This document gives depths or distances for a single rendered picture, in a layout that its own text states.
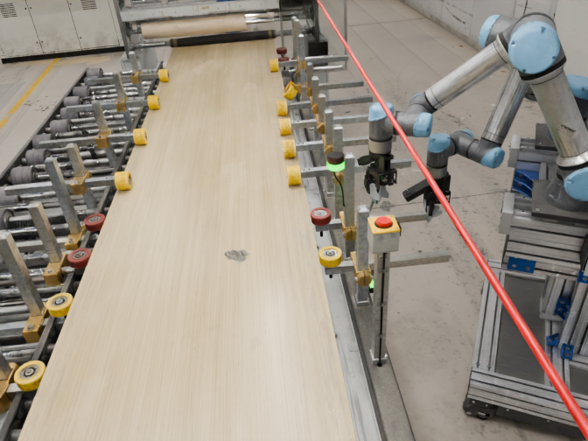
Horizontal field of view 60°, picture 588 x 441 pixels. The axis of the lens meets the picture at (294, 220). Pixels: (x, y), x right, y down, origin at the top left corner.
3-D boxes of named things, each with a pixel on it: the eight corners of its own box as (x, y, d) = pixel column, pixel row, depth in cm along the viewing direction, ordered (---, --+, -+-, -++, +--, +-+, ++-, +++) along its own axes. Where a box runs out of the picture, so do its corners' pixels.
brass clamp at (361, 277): (365, 261, 183) (366, 249, 180) (374, 285, 172) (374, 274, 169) (348, 262, 183) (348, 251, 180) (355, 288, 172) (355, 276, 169)
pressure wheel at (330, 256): (327, 267, 184) (326, 241, 178) (346, 275, 180) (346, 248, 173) (315, 279, 179) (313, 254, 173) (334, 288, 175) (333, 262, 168)
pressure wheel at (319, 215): (330, 228, 204) (329, 205, 197) (332, 241, 197) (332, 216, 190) (310, 231, 203) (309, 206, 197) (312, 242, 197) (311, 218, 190)
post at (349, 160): (353, 257, 205) (353, 150, 178) (354, 263, 202) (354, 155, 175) (344, 258, 205) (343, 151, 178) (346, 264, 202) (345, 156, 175)
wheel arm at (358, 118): (381, 117, 258) (382, 111, 255) (383, 121, 255) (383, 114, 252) (283, 127, 256) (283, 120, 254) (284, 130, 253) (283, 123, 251)
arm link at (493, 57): (540, -5, 143) (402, 95, 173) (541, 3, 134) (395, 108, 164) (563, 28, 145) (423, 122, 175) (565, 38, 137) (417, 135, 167)
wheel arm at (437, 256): (445, 258, 181) (446, 248, 179) (448, 264, 179) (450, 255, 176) (324, 270, 180) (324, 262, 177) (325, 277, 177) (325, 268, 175)
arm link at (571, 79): (577, 122, 192) (586, 87, 184) (545, 111, 201) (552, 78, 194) (596, 113, 197) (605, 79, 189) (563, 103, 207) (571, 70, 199)
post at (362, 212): (365, 312, 188) (367, 203, 161) (367, 319, 185) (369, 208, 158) (355, 313, 187) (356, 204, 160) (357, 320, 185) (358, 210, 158)
